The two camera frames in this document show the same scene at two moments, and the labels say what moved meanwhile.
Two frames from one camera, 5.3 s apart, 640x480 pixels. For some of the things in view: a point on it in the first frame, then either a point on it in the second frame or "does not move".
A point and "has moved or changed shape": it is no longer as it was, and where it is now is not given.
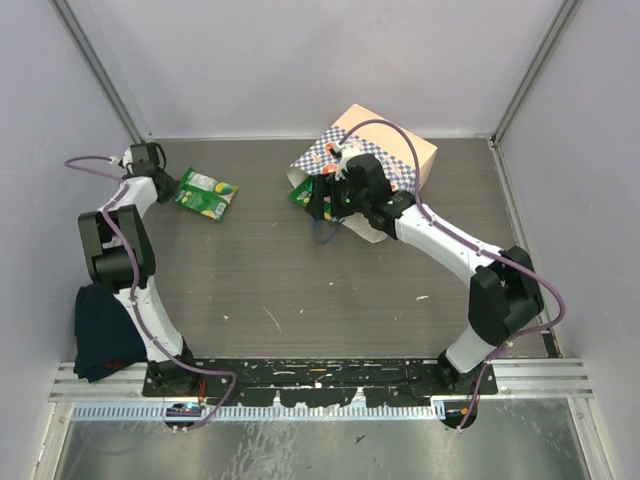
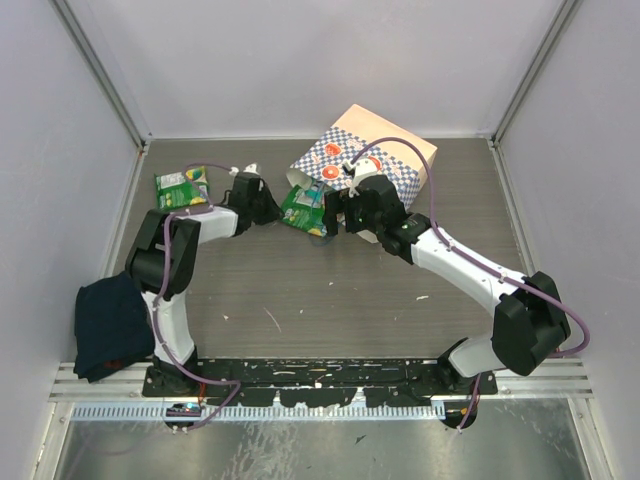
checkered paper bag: x=405 y=157 does not move
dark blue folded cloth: x=107 y=337 does not move
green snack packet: x=205 y=195 has moved or changed shape
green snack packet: x=302 y=196 has moved or changed shape
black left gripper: x=169 y=190 → x=273 y=212
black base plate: x=320 y=382 does not move
